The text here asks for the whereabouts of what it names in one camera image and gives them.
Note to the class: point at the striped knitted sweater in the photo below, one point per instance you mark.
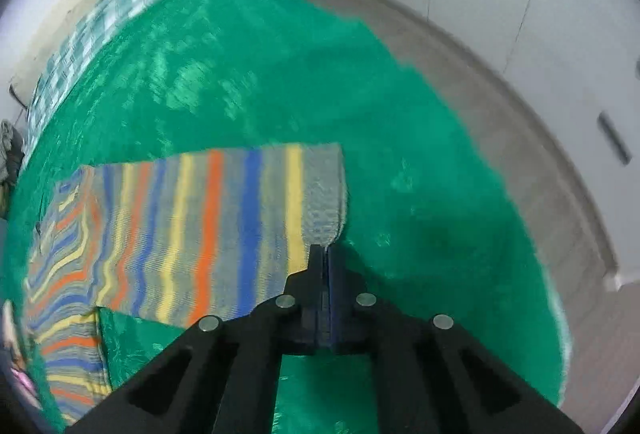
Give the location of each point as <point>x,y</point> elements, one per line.
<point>200,224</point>

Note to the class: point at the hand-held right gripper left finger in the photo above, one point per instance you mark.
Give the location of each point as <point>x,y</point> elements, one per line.
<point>316,294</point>

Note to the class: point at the green checkered bed sheet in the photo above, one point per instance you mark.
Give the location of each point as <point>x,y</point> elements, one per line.
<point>100,24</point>

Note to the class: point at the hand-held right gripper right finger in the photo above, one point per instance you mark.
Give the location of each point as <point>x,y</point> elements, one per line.
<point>336,304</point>

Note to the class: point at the green plush blanket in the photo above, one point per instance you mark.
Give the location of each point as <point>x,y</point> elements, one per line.
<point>300,89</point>

